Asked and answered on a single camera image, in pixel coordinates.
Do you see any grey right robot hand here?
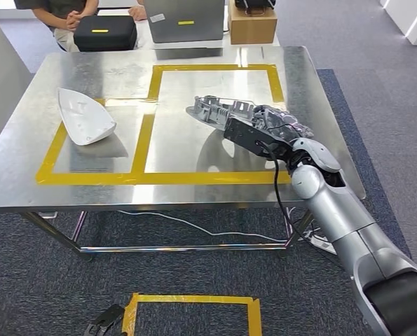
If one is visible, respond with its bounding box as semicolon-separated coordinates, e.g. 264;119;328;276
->
254;105;314;143

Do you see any grey plastic wheel hubcap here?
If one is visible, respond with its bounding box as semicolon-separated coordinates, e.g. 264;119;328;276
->
186;94;265;135

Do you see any white plastic cover part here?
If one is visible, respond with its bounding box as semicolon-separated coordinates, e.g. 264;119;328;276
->
57;87;117;147

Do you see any steel workbench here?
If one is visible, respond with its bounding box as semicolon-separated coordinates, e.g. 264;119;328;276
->
0;45;366;262

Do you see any brown cardboard box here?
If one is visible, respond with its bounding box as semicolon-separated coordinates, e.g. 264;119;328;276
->
228;0;278;46

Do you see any black handheld device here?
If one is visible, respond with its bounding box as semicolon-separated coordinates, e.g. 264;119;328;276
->
234;0;276;11

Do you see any white power strip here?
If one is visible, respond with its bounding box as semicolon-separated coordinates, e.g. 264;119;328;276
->
301;226;337;256

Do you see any grey laptop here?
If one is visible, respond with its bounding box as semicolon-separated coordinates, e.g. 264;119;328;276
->
143;0;226;50

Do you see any yellow tape rectangle on table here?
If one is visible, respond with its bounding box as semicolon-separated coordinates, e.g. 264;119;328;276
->
35;64;293;186

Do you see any white table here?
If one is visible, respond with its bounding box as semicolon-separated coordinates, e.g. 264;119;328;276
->
97;5;280;50

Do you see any yellow floor tape square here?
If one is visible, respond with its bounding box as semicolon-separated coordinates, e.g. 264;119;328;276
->
121;293;263;336

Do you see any person's hand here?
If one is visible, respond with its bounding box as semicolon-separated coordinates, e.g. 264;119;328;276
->
128;3;148;22

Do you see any black zip case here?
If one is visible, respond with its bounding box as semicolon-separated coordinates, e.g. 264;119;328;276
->
74;15;138;53

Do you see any person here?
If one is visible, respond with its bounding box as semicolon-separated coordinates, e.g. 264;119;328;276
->
13;0;100;53

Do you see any white desk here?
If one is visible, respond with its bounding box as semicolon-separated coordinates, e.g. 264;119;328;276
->
0;9;35;138

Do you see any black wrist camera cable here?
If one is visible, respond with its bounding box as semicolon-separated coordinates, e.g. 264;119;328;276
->
255;141;338;267

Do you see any white floor cable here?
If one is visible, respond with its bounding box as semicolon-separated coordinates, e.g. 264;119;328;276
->
118;209;289;244

